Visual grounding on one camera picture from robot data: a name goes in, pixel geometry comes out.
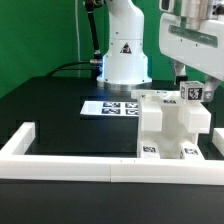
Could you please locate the white chair back frame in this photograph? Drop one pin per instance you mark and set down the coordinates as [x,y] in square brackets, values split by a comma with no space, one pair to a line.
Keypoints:
[166,111]

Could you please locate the white chair seat block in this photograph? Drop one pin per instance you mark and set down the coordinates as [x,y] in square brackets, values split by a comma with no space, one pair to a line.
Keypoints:
[169,145]

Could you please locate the white paper marker sheet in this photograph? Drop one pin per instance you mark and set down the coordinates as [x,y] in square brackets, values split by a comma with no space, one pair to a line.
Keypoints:
[110,108]

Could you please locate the white U-shaped fence frame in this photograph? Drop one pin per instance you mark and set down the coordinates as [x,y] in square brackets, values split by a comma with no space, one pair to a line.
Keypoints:
[15,163]

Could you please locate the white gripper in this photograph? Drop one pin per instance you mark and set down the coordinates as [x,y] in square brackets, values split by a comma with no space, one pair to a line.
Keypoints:
[191,32]

